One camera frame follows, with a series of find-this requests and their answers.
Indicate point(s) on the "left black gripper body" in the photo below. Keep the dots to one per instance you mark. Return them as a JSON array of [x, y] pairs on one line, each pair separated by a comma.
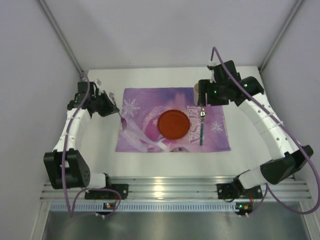
[[105, 104]]

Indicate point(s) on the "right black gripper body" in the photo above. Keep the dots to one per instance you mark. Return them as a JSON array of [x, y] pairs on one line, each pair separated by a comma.
[[202, 93]]

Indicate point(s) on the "beige plastic cup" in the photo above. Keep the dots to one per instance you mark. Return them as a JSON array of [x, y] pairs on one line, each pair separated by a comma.
[[196, 94]]

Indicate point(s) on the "pink metal fork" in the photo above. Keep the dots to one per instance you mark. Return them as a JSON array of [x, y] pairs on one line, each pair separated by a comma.
[[122, 119]]

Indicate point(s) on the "teal handled metal spoon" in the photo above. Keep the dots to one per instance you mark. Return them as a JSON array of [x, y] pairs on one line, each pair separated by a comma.
[[202, 116]]

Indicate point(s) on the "purple Elsa placemat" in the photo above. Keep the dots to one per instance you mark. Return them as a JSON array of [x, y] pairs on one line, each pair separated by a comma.
[[141, 107]]

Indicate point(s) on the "red round plate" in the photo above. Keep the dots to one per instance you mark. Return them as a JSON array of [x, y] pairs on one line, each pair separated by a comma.
[[173, 124]]

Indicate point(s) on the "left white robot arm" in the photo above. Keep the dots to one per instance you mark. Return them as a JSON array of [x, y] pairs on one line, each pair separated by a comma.
[[65, 165]]

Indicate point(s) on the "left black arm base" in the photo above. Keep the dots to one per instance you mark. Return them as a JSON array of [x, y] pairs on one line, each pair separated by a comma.
[[121, 189]]

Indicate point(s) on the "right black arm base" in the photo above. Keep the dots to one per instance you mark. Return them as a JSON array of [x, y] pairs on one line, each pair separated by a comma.
[[228, 192]]

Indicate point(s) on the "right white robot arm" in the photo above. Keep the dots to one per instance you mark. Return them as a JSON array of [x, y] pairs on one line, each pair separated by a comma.
[[286, 156]]

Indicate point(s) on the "left aluminium corner post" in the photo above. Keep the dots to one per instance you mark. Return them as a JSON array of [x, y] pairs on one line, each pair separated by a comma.
[[59, 33]]

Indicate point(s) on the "aluminium corner post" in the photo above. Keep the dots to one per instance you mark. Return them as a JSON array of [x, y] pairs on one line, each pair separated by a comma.
[[285, 26], [59, 33]]

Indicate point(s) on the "right aluminium corner post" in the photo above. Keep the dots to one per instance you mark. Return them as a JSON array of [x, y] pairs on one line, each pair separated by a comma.
[[285, 26]]

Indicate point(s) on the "aluminium mounting rail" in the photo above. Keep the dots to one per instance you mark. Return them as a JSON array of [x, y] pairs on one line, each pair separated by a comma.
[[201, 188]]

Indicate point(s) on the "slotted grey cable duct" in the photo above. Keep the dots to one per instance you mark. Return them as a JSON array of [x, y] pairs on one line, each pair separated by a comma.
[[152, 206]]

